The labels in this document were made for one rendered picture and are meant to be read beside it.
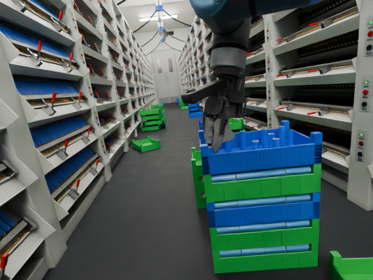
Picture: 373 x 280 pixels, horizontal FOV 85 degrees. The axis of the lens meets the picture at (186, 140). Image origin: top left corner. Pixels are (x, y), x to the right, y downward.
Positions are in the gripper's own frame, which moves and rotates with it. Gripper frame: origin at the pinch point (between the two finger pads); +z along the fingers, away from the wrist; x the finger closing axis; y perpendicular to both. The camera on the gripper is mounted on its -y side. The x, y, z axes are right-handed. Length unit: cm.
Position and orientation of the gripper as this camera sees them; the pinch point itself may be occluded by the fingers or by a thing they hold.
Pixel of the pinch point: (210, 146)
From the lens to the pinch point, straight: 55.3
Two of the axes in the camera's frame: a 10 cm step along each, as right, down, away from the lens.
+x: -4.7, -1.6, 8.7
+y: 8.8, 0.3, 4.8
